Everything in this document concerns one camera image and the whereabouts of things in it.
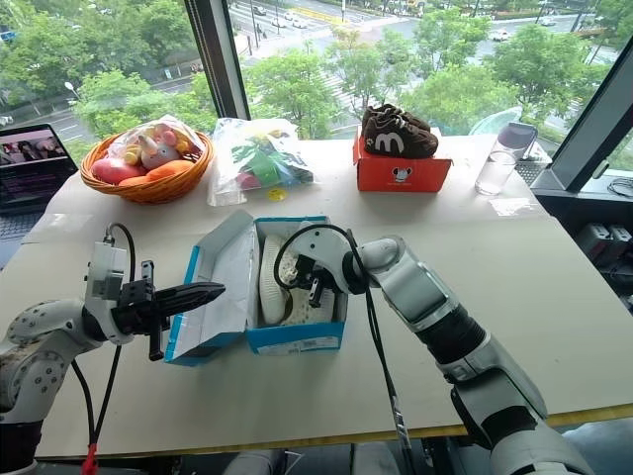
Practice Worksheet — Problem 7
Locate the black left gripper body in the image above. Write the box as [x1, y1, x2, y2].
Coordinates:
[110, 259, 172, 362]

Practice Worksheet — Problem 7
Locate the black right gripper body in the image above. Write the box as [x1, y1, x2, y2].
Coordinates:
[294, 252, 331, 294]

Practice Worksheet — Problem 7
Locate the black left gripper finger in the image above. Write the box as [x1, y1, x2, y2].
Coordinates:
[153, 293, 224, 318]
[153, 281, 227, 301]

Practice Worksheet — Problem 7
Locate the white knit shoe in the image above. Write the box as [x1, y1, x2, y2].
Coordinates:
[258, 234, 301, 326]
[279, 285, 338, 327]

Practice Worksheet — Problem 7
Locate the blue cardboard shoebox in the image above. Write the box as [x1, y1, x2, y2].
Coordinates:
[162, 209, 348, 368]

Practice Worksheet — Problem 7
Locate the orange cardboard shoebox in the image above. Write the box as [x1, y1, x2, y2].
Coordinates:
[352, 124, 454, 194]

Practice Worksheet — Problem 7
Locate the open black laptop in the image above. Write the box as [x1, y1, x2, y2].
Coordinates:
[0, 123, 81, 244]

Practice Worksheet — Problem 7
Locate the white tissue paper sheet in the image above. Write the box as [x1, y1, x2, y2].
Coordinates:
[193, 232, 260, 353]

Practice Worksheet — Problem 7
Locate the orange wicker basket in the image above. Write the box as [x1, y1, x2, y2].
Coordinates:
[79, 129, 217, 206]

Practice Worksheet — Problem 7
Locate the plastic bag with colourful toys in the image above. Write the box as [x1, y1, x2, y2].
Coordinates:
[206, 117, 316, 208]

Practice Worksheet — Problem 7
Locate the clear plastic bag with plush toys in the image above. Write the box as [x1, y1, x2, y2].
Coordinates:
[89, 114, 207, 188]

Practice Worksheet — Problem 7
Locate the brown suede shoe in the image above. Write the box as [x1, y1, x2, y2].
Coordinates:
[363, 103, 432, 133]
[362, 114, 440, 160]

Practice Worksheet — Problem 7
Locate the grey rounded shape under table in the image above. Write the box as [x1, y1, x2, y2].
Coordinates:
[221, 447, 289, 475]

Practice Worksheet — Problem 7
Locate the clear bottle with purple lid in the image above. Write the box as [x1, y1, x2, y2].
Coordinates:
[474, 122, 539, 197]

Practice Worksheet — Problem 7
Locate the black device with red label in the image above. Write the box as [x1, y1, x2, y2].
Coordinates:
[575, 222, 633, 269]

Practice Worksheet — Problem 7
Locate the dark tilted monitor panel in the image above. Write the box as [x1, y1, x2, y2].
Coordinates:
[529, 47, 633, 195]

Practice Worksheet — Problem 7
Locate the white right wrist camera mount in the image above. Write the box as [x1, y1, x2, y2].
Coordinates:
[291, 224, 358, 294]

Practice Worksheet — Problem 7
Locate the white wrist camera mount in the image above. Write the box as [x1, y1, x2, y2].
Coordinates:
[291, 224, 358, 294]
[82, 239, 132, 346]

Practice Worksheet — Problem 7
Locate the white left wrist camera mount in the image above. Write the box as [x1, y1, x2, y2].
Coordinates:
[82, 239, 132, 346]

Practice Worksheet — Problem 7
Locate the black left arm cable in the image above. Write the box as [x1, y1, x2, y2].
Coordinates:
[69, 223, 137, 472]

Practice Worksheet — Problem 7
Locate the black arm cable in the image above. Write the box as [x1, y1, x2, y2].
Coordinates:
[272, 223, 417, 475]
[69, 223, 137, 472]

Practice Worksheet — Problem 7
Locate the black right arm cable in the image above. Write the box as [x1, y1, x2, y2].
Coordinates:
[272, 223, 417, 475]

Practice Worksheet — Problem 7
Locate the dark window frame post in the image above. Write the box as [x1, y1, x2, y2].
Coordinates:
[183, 0, 252, 122]

